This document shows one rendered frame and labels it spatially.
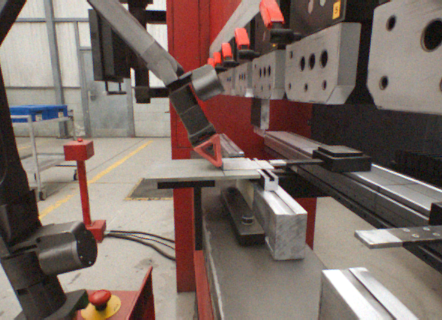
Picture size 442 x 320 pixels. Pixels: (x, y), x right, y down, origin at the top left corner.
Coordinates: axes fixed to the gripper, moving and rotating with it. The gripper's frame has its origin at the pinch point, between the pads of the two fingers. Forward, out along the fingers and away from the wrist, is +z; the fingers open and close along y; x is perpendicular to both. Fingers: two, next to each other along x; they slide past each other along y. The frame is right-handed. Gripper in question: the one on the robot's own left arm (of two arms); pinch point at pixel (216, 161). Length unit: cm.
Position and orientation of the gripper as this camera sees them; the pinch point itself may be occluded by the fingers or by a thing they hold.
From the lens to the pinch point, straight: 75.2
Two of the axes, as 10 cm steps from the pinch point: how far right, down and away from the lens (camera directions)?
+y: -1.2, -2.2, 9.7
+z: 4.6, 8.5, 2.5
